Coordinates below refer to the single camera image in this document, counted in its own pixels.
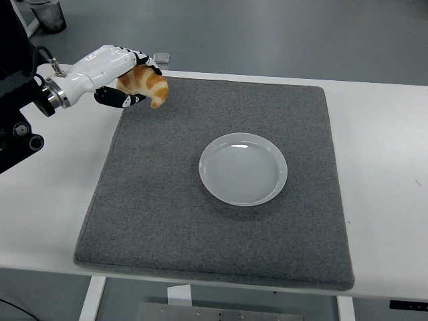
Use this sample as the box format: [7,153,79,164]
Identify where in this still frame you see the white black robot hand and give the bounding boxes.
[53,44,164,110]

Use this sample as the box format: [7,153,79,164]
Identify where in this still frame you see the black floor cable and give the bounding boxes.
[0,296,36,321]

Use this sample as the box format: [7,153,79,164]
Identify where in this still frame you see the round grey plate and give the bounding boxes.
[199,132,288,207]

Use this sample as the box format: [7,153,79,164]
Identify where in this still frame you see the grey felt mat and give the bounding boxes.
[73,76,355,291]

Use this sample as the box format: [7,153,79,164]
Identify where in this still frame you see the white table leg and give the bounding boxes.
[336,296,356,321]
[79,276,107,321]

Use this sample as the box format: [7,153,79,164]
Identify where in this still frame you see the golden striped croissant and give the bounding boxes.
[116,64,169,108]

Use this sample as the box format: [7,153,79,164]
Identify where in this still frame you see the grey bucket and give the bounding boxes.
[26,0,67,33]

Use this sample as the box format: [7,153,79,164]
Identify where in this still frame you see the grey metal plate with screws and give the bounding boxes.
[136,302,304,321]

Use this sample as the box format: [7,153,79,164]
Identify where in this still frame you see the black background cabinet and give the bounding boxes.
[0,0,31,73]

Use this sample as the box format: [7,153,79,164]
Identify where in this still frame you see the black table control panel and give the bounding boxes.
[389,300,428,310]

